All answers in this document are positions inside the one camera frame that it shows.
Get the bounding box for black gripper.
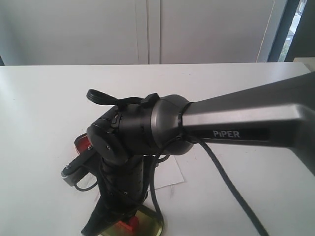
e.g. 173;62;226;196
81;155;153;236

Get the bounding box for red stamp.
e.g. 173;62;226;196
116;216;139;232

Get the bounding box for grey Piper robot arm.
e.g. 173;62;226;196
82;72;315;236

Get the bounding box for red ink pad tin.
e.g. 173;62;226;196
74;133;93;158

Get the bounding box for gold tin lid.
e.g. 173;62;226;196
100;206;164;236

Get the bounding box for white paper sheet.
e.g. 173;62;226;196
154;156;185;190

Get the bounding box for white cabinet doors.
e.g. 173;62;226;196
0;0;286;65

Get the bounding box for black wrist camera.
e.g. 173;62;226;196
61;149;96;187

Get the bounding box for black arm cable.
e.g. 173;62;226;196
73;88;270;236

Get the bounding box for dark window frame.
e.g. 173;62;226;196
267;0;315;62

